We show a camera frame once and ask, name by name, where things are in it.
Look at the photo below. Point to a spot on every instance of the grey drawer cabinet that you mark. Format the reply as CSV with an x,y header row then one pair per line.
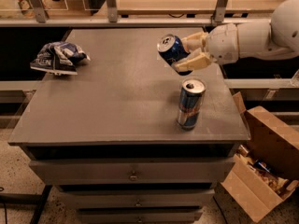
x,y
108,138

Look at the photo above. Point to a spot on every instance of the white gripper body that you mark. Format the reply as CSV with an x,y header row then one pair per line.
x,y
221,43

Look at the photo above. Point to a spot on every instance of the crumpled blue chip bag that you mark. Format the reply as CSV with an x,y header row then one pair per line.
x,y
59,58

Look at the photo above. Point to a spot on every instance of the grey metal shelf post left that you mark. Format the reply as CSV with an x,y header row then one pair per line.
x,y
39,10

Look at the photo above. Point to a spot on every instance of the wooden back shelf board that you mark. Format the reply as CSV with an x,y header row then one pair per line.
x,y
159,7

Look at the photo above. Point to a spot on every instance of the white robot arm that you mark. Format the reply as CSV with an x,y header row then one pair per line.
x,y
269,40

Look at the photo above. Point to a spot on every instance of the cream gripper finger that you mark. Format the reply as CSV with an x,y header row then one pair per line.
x,y
194,41
202,60

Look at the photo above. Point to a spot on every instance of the grey metal shelf post middle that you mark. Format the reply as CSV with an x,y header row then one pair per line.
x,y
112,12

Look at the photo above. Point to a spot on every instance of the blue pepsi can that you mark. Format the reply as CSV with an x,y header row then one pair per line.
x,y
171,50

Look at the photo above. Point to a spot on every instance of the grey metal shelf post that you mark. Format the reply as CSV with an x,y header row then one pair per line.
x,y
39,10
112,12
219,12

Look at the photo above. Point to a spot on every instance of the open cardboard box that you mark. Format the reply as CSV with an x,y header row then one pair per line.
x,y
266,170

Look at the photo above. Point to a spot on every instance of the red bull can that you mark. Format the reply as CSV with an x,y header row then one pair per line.
x,y
192,95

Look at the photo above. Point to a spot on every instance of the grey metal shelf post right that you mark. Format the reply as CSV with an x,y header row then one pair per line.
x,y
219,12

